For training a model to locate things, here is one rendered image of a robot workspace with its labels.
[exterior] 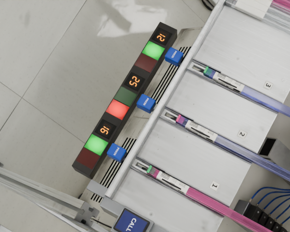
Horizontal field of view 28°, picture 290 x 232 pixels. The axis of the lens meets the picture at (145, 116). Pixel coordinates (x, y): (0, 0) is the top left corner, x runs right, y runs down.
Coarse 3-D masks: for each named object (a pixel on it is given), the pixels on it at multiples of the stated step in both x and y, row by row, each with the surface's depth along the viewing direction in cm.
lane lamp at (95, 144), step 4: (92, 136) 109; (96, 136) 109; (88, 140) 108; (92, 140) 108; (96, 140) 108; (100, 140) 108; (88, 144) 108; (92, 144) 108; (96, 144) 108; (100, 144) 108; (104, 144) 108; (88, 148) 108; (92, 148) 108; (96, 148) 108; (100, 148) 108; (104, 148) 108; (96, 152) 108; (100, 152) 108
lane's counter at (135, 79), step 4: (132, 72) 113; (128, 76) 112; (132, 76) 112; (136, 76) 112; (140, 76) 112; (128, 80) 112; (132, 80) 112; (136, 80) 112; (140, 80) 112; (144, 80) 112; (124, 84) 112; (128, 84) 112; (132, 84) 112; (136, 84) 112; (140, 84) 112; (132, 88) 111; (136, 88) 111
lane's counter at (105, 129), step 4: (104, 120) 110; (100, 124) 109; (104, 124) 109; (108, 124) 109; (112, 124) 109; (96, 128) 109; (100, 128) 109; (104, 128) 109; (108, 128) 109; (112, 128) 109; (96, 132) 109; (100, 132) 109; (104, 132) 109; (108, 132) 109; (112, 132) 109; (104, 136) 109; (108, 136) 109
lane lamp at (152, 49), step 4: (148, 44) 114; (152, 44) 114; (156, 44) 114; (144, 48) 114; (148, 48) 114; (152, 48) 114; (156, 48) 114; (160, 48) 114; (164, 48) 114; (144, 52) 114; (148, 52) 114; (152, 52) 114; (156, 52) 114; (160, 52) 114; (152, 56) 113; (156, 56) 113
